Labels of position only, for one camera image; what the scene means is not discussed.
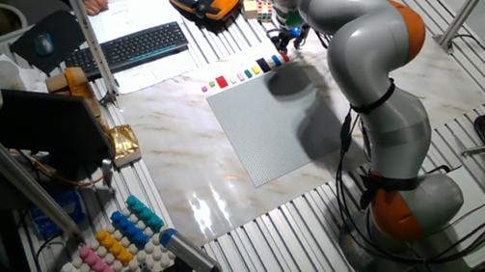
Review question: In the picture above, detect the black monitor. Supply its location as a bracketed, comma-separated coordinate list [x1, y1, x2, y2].
[0, 63, 121, 195]

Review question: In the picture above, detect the white studded toy plate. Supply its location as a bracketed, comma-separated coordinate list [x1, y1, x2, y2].
[25, 192, 206, 272]

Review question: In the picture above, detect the pink large toy brick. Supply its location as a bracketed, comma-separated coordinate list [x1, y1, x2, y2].
[76, 240, 119, 272]

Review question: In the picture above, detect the yellow large toy brick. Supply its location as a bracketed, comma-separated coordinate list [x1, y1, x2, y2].
[94, 225, 136, 271]

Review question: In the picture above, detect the plain wooden cube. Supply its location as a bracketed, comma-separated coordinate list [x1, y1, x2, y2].
[241, 0, 261, 21]

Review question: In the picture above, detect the bare person hand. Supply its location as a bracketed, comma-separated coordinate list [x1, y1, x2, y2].
[82, 0, 111, 18]

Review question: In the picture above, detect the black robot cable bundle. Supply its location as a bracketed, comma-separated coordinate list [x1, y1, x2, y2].
[320, 82, 485, 272]

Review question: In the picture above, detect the grey camera with blue end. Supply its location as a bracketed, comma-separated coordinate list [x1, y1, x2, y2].
[157, 221, 224, 272]

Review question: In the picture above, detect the grey computer mouse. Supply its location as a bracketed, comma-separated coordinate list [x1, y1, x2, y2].
[33, 31, 57, 58]

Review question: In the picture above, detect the large white paper sheet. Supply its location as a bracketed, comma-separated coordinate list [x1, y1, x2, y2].
[84, 0, 187, 46]

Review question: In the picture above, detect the printed paper sheet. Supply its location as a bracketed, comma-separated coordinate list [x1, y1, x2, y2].
[112, 47, 202, 97]

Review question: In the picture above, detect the Rubik's cube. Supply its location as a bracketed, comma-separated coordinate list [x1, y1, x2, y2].
[254, 0, 277, 25]

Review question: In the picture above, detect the orange cable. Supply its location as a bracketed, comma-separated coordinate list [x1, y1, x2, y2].
[10, 136, 108, 199]

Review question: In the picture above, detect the teal large toy brick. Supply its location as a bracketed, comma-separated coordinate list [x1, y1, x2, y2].
[124, 190, 167, 237]

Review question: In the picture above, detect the black mouse pad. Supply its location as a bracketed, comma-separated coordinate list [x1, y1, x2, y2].
[4, 7, 91, 80]

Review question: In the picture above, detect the marble pattern mat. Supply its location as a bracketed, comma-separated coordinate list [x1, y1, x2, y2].
[105, 0, 485, 257]

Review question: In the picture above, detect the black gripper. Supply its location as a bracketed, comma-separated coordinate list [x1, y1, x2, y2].
[272, 21, 315, 56]

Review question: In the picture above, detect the grey Lego baseplate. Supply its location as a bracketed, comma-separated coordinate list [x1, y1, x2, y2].
[202, 54, 358, 194]

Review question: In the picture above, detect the black computer keyboard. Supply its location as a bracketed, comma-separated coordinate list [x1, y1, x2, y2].
[61, 19, 193, 85]

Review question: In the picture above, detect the blue large toy brick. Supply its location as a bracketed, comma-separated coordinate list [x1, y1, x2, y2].
[108, 205, 151, 254]

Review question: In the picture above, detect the blue box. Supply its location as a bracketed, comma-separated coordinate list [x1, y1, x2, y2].
[26, 185, 91, 241]

